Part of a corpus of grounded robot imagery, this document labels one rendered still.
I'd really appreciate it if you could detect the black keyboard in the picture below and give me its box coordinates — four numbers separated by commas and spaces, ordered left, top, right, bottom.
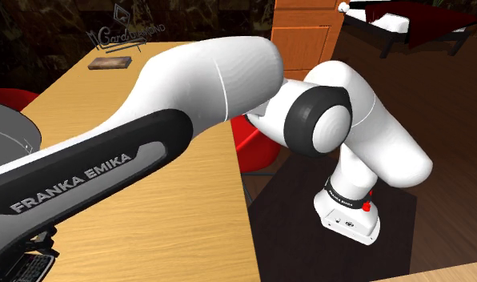
9, 252, 55, 282

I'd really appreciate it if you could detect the light wooden table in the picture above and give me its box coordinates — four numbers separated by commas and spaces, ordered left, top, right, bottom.
21, 40, 262, 282

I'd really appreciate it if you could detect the red chair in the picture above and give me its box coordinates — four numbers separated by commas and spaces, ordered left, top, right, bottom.
0, 87, 41, 114
230, 114, 282, 175

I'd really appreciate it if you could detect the brown flat book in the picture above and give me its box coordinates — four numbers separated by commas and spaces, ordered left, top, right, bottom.
87, 55, 133, 71

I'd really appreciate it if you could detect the dark robot stand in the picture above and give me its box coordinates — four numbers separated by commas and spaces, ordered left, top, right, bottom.
247, 155, 418, 282

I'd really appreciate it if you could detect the orange wooden cabinet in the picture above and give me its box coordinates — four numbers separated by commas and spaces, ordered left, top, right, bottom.
270, 0, 346, 83

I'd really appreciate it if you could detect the black bed with red blanket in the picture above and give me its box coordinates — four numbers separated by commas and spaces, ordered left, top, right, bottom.
337, 0, 477, 60

